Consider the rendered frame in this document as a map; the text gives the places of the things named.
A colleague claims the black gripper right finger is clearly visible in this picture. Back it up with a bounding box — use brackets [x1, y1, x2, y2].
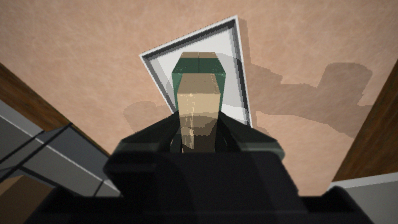
[215, 110, 285, 161]

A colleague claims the white shallow tray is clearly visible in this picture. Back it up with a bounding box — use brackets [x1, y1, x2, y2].
[139, 15, 252, 127]

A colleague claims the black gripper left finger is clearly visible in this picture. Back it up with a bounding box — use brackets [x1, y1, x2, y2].
[113, 110, 183, 153]

